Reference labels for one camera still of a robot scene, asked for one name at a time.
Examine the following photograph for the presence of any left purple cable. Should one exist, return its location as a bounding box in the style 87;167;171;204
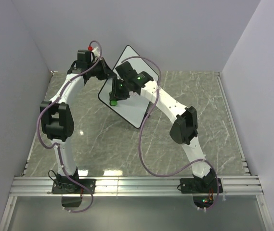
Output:
37;39;103;213

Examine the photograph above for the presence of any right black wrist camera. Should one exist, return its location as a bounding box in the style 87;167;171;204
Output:
115;61;154;92

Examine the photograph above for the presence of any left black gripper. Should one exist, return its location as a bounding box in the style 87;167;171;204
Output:
89;58;117;81

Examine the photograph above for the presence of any aluminium front rail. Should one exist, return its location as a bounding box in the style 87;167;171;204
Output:
9;176;263;196

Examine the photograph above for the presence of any aluminium rail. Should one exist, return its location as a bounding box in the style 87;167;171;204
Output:
9;176;263;196
215;72;254;176

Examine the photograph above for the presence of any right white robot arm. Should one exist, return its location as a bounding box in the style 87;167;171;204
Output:
109;78;216;193

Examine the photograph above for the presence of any purple cable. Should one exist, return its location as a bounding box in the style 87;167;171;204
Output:
138;55;218;212
37;39;103;213

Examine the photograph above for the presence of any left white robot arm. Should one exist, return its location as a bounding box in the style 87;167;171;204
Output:
36;52;115;193

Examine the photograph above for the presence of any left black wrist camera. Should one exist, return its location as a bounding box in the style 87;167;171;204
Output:
76;50;92;69

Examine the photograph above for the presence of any aluminium right side rail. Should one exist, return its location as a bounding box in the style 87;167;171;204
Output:
215;72;254;176

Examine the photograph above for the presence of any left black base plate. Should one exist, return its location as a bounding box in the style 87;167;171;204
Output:
51;178;96;194

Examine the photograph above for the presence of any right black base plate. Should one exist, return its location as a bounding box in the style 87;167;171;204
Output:
178;172;223;194

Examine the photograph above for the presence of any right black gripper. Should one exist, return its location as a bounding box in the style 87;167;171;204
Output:
109;77;130;102

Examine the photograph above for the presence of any green whiteboard eraser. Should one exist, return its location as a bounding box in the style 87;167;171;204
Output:
109;100;117;106

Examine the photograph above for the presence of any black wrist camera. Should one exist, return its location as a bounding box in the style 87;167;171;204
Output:
115;61;154;92
76;50;92;69

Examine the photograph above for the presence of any white whiteboard black frame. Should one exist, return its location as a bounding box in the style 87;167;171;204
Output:
98;58;159;128

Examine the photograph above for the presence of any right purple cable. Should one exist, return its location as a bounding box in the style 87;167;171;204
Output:
138;55;218;212

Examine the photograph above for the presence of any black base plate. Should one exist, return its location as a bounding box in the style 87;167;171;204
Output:
51;178;96;194
178;172;223;194

